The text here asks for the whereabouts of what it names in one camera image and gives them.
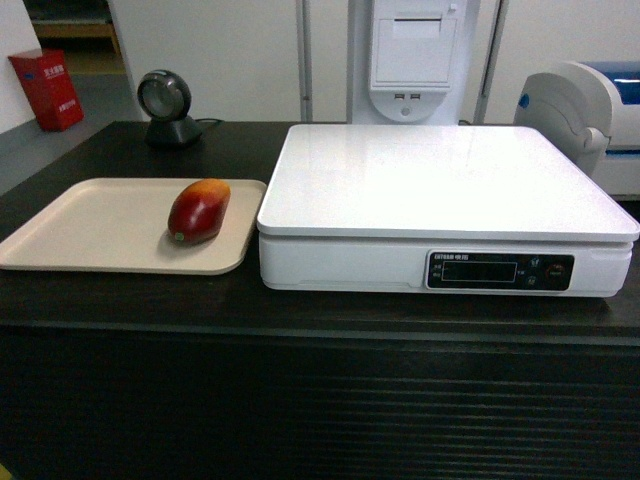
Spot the black barcode scanner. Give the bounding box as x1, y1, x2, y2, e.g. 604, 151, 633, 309
137, 69, 203, 149

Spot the wooden shelf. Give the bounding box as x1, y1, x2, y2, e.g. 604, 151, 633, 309
24, 0, 121, 54

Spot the red fire extinguisher box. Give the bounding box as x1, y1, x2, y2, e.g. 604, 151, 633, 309
9, 49, 84, 132

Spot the white checkout scale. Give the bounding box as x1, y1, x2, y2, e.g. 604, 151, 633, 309
257, 125, 639, 297

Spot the white receipt printer terminal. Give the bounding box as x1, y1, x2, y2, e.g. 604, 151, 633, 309
346, 0, 501, 126

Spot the white blue label printer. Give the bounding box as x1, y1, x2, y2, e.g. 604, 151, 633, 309
514, 61, 639, 200

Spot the beige plastic tray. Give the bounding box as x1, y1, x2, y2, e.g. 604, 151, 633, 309
1, 178, 266, 275

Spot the black checkout counter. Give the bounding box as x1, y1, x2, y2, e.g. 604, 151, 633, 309
1, 122, 639, 479

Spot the dark red mango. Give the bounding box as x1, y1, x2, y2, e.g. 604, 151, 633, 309
167, 178, 231, 244

